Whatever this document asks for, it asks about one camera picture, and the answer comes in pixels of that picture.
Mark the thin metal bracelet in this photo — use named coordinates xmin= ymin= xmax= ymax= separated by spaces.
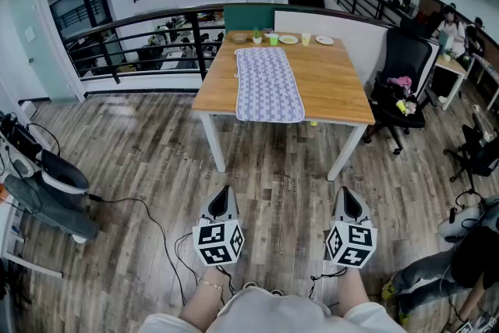
xmin=197 ymin=276 xmax=225 ymax=290

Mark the white shelf frame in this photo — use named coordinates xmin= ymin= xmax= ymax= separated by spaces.
xmin=0 ymin=128 xmax=63 ymax=278

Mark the green partition panel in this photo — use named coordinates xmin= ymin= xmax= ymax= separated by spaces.
xmin=223 ymin=3 xmax=290 ymax=33

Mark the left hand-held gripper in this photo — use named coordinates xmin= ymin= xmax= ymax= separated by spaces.
xmin=192 ymin=185 xmax=246 ymax=267

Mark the white desk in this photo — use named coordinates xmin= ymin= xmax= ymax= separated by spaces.
xmin=432 ymin=54 xmax=469 ymax=111

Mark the white partition panel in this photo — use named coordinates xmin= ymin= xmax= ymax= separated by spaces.
xmin=274 ymin=9 xmax=391 ymax=87

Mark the pink cloth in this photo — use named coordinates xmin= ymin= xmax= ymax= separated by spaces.
xmin=386 ymin=76 xmax=413 ymax=89

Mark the person's left forearm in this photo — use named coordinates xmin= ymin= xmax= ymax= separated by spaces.
xmin=179 ymin=264 xmax=235 ymax=332

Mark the person's beige shirt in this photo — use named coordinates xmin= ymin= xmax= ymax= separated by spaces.
xmin=138 ymin=286 xmax=409 ymax=333

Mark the black floor cable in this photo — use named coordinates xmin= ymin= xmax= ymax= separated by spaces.
xmin=87 ymin=193 xmax=188 ymax=305

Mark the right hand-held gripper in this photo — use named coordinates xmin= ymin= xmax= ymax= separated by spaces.
xmin=325 ymin=186 xmax=378 ymax=269

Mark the person's right forearm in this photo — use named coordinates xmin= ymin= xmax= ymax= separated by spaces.
xmin=337 ymin=267 xmax=371 ymax=319

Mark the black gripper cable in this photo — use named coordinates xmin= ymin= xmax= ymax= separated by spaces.
xmin=173 ymin=232 xmax=237 ymax=296
xmin=310 ymin=267 xmax=348 ymax=303

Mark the purple patterned towel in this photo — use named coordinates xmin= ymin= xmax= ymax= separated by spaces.
xmin=234 ymin=47 xmax=306 ymax=124

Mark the black office chair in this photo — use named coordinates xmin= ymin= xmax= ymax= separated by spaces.
xmin=363 ymin=27 xmax=440 ymax=156
xmin=444 ymin=122 xmax=499 ymax=192

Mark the frosted glass door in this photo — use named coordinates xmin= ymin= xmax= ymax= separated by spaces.
xmin=9 ymin=0 xmax=85 ymax=105

